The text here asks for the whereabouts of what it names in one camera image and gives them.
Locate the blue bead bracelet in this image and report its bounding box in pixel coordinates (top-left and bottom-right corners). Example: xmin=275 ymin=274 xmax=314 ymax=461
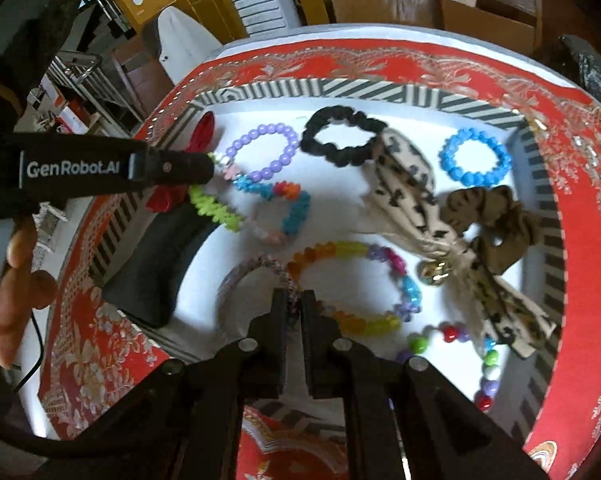
xmin=439 ymin=128 xmax=512 ymax=187

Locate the multicolour ball bead bracelet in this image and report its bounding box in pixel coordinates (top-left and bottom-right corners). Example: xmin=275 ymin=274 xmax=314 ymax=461
xmin=395 ymin=322 xmax=501 ymax=412

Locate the glitter bangle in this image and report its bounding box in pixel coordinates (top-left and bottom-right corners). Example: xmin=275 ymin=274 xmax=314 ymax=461
xmin=215 ymin=254 xmax=301 ymax=342

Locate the gold bell charm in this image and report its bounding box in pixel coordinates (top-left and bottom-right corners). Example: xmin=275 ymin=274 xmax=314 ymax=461
xmin=417 ymin=257 xmax=454 ymax=289

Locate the person's left hand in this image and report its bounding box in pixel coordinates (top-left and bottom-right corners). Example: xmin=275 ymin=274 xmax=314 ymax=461
xmin=0 ymin=219 xmax=59 ymax=368

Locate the black fabric pouch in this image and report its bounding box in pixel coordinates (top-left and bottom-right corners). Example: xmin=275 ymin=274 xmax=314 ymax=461
xmin=102 ymin=205 xmax=219 ymax=329

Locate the leopard print bow scrunchie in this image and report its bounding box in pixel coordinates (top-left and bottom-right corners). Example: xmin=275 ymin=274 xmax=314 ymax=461
xmin=355 ymin=127 xmax=559 ymax=359

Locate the red floral tablecloth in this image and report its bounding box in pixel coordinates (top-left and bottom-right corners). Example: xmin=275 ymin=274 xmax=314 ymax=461
xmin=35 ymin=37 xmax=601 ymax=480

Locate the striped rim white tray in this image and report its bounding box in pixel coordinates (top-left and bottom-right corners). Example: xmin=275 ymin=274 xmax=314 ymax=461
xmin=88 ymin=77 xmax=566 ymax=442

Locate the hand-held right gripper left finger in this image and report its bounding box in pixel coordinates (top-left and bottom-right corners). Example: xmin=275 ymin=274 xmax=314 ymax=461
xmin=80 ymin=287 xmax=288 ymax=480

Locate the brown striped scrunchie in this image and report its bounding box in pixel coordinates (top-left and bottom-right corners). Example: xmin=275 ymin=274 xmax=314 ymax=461
xmin=440 ymin=185 xmax=547 ymax=277

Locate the purple bead bracelet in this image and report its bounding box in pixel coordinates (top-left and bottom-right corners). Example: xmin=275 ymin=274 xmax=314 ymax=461
xmin=224 ymin=122 xmax=301 ymax=184

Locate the metal wire rack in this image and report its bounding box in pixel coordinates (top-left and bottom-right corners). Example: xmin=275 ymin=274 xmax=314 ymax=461
xmin=45 ymin=50 xmax=146 ymax=137

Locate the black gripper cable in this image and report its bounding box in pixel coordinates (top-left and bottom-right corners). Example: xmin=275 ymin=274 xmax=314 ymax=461
xmin=10 ymin=310 xmax=47 ymax=392

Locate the rainbow translucent bead bracelet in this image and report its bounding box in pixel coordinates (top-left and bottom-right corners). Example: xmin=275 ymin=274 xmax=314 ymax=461
xmin=286 ymin=241 xmax=424 ymax=339

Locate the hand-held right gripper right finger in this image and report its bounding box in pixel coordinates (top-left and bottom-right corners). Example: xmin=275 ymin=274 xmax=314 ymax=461
xmin=300 ymin=289 xmax=551 ymax=480

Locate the black scrunchie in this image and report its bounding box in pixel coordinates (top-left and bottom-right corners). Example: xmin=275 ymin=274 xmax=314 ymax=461
xmin=300 ymin=106 xmax=389 ymax=169

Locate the green flower mixed bead bracelet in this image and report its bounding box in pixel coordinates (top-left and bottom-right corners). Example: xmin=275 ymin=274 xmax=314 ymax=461
xmin=189 ymin=152 xmax=312 ymax=246

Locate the black plastic bag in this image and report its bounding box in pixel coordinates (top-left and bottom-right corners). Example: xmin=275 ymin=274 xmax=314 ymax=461
xmin=560 ymin=35 xmax=601 ymax=117

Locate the white ironing board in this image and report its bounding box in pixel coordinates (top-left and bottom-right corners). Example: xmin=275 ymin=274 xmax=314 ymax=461
xmin=148 ymin=7 xmax=222 ymax=84

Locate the red satin pouch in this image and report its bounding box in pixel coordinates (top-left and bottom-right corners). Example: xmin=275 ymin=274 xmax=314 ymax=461
xmin=145 ymin=112 xmax=217 ymax=214

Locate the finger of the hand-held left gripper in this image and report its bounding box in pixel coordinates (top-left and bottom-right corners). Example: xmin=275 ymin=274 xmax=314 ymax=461
xmin=145 ymin=147 xmax=216 ymax=187

